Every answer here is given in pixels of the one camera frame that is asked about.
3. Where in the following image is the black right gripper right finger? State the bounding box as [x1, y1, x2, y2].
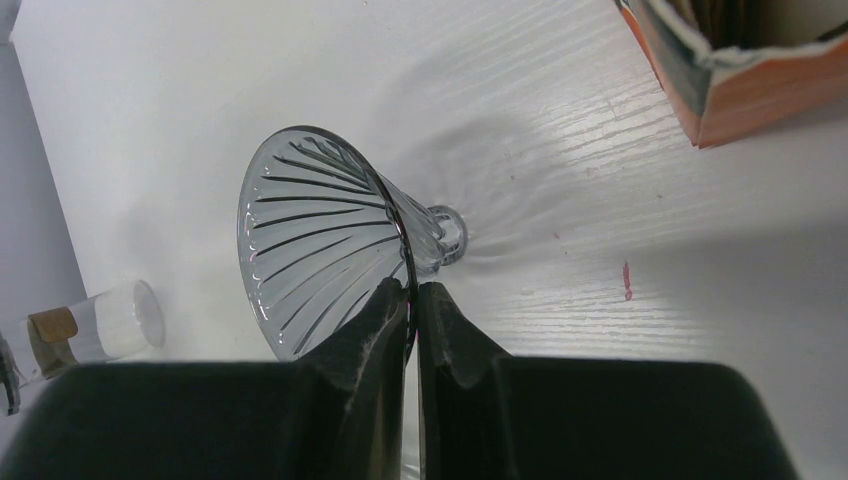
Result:
[415, 282, 510, 479]

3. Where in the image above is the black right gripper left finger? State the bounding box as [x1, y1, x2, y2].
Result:
[296, 278, 409, 479]

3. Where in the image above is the small clear glass cup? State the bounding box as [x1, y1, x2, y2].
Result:
[237, 125, 468, 362]

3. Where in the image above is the clear glass carafe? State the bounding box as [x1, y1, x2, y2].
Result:
[1, 280, 166, 417]

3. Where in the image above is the orange black coffee filter box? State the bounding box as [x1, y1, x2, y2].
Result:
[616, 1, 847, 148]

